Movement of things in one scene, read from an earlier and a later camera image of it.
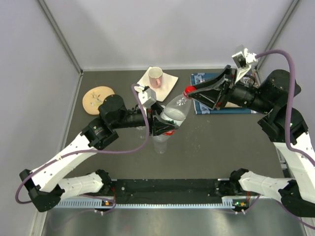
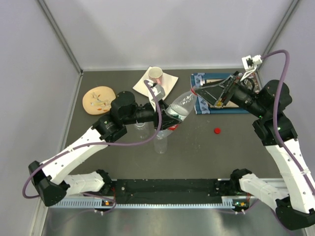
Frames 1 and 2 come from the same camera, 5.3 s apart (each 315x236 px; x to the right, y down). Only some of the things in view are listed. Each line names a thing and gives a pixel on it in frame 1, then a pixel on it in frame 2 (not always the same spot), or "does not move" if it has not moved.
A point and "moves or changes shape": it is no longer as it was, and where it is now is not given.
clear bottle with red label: x=174 y=112 moves or changes shape
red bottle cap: x=188 y=89 -> x=217 y=130
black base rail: x=166 y=191 does not move
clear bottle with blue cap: x=160 y=143 does not move
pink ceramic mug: x=155 y=75 does not move
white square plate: x=168 y=81 does not move
